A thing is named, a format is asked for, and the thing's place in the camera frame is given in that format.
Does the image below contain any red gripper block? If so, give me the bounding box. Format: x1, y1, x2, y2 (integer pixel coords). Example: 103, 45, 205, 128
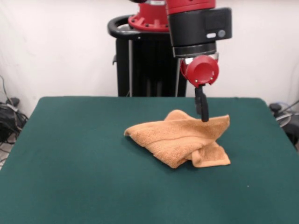
179, 55, 220, 123

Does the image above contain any tan terry towel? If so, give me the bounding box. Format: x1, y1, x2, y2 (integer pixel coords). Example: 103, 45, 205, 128
123, 109, 232, 168

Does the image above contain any dark green table cloth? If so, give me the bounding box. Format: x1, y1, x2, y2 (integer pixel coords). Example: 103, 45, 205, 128
0, 96, 299, 224

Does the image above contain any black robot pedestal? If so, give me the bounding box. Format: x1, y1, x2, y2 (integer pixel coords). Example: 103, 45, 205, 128
107, 15, 194, 98

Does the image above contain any tangle of black cables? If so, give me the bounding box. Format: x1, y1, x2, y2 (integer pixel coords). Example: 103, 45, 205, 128
0, 74, 29, 164

